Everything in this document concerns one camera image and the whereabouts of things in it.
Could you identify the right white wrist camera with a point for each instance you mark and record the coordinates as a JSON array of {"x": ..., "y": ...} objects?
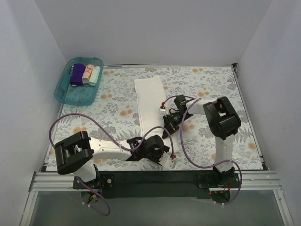
[{"x": 163, "y": 107}]

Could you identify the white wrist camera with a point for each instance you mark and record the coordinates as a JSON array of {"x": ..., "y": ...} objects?
[
  {"x": 163, "y": 107},
  {"x": 166, "y": 161}
]

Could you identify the purple towel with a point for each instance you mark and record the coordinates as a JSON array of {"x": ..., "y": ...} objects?
[{"x": 77, "y": 73}]

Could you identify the mint rolled towel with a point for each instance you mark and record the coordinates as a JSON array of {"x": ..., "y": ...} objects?
[{"x": 94, "y": 76}]

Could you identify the white towel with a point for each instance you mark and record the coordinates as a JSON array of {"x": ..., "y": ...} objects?
[{"x": 150, "y": 94}]

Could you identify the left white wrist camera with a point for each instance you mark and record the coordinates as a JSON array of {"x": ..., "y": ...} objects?
[{"x": 166, "y": 161}]

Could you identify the orange patterned rolled towel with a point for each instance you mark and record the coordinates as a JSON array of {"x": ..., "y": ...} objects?
[{"x": 87, "y": 73}]

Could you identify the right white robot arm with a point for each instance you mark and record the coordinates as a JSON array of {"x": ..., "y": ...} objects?
[{"x": 223, "y": 122}]

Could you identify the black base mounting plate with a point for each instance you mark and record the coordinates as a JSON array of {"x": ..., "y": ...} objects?
[{"x": 147, "y": 184}]

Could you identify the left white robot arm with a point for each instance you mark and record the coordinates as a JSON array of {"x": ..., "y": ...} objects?
[{"x": 74, "y": 154}]

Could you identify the teal plastic tray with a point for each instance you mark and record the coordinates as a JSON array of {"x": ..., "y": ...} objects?
[{"x": 77, "y": 95}]

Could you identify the floral table mat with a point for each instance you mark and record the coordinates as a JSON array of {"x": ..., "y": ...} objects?
[{"x": 115, "y": 109}]

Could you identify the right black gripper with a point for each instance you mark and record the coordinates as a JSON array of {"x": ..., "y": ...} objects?
[{"x": 169, "y": 125}]

